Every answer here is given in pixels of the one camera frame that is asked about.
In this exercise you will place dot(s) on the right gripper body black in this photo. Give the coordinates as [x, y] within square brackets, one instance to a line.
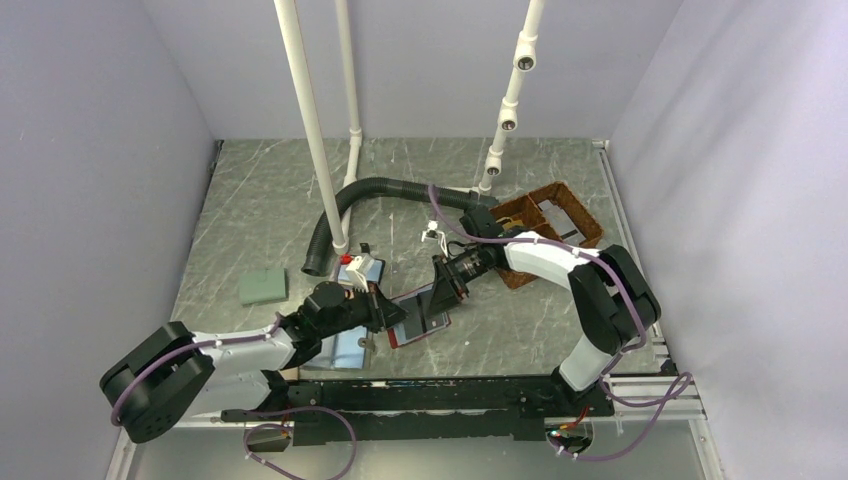
[449, 271]

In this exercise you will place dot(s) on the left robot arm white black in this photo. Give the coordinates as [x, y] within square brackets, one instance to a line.
[176, 373]

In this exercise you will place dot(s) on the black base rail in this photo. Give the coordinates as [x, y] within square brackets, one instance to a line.
[519, 407]

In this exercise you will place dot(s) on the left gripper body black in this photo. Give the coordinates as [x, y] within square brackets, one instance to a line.
[363, 309]

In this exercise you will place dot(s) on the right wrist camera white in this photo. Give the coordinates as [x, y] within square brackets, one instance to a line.
[432, 232]

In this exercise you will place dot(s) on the black card holder open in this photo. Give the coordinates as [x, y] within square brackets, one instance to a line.
[359, 271]

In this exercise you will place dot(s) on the brown wicker basket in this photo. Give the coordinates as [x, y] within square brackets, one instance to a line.
[554, 212]

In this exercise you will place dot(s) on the red card holder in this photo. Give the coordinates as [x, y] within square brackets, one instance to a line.
[409, 331]

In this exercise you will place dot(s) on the dark grey credit card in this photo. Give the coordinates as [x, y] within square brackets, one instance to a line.
[434, 322]

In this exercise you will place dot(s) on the green card holder closed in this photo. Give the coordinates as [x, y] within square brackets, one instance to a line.
[263, 286]

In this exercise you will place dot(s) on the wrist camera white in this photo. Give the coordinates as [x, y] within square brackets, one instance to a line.
[432, 232]
[356, 288]

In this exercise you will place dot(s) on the white pipe with lights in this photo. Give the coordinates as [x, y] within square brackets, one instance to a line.
[524, 60]

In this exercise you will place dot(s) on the white pipe rear left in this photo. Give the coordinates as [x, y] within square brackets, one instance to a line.
[347, 58]

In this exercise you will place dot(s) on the grey card holder open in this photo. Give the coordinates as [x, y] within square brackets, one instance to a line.
[348, 350]

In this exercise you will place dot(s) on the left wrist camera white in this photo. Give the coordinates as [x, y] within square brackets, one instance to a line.
[356, 288]

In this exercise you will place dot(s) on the aluminium frame rail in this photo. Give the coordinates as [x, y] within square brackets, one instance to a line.
[642, 390]

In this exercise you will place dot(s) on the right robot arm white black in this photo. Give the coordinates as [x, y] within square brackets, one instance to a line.
[614, 303]

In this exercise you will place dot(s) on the white pipe front left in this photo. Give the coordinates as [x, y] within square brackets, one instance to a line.
[289, 25]

